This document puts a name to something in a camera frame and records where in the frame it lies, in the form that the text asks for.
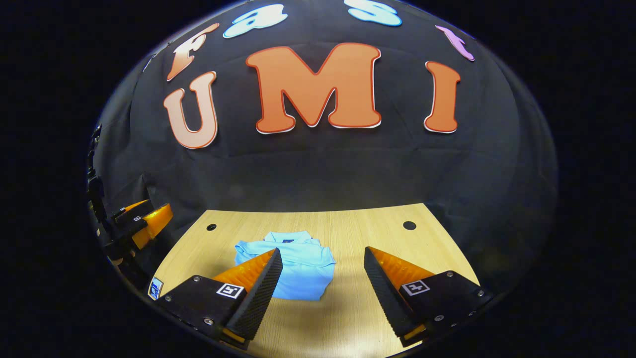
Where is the light blue T-shirt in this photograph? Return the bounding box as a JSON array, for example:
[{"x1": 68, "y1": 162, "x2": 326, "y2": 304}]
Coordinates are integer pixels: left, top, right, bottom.
[{"x1": 234, "y1": 230, "x2": 337, "y2": 302}]

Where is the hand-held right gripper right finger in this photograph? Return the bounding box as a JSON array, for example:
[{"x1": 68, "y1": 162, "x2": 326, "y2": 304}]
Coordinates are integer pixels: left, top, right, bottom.
[{"x1": 364, "y1": 246, "x2": 495, "y2": 348}]

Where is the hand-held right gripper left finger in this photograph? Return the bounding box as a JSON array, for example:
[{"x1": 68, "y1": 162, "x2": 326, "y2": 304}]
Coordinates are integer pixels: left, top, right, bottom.
[{"x1": 158, "y1": 248, "x2": 284, "y2": 351}]

